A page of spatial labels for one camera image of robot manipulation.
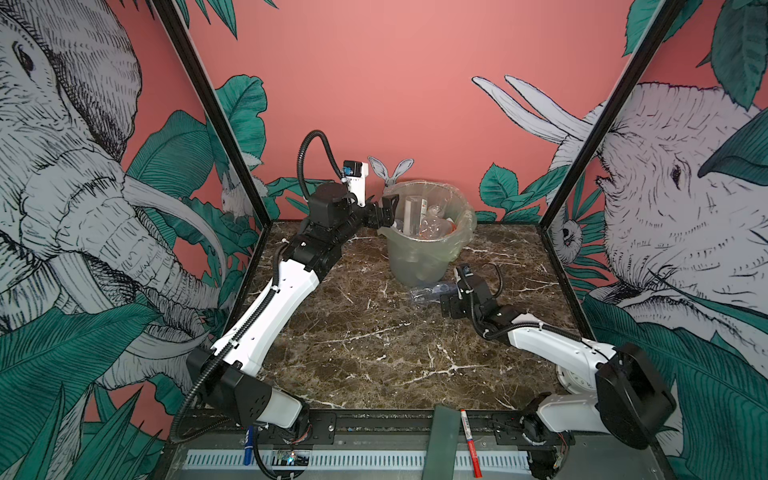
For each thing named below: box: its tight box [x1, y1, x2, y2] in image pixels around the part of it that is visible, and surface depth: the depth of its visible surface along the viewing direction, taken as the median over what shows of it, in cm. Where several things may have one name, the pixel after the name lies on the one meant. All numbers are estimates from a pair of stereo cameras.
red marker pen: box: [460, 409, 483, 478], surface depth 73 cm
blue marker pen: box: [244, 425, 254, 466], surface depth 71 cm
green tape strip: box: [421, 406, 460, 480], surface depth 73 cm
